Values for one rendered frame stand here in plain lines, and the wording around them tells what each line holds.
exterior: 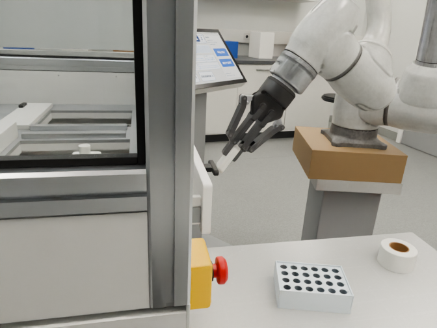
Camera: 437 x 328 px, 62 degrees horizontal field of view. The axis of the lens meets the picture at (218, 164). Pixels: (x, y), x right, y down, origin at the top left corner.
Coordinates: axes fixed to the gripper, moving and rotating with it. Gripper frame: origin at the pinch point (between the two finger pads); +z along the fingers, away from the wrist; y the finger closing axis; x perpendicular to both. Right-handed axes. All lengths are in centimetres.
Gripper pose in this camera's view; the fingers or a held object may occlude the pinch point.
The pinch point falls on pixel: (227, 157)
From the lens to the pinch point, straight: 82.6
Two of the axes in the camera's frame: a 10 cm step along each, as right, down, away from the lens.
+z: -6.0, 7.8, 1.7
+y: -7.7, -5.1, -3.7
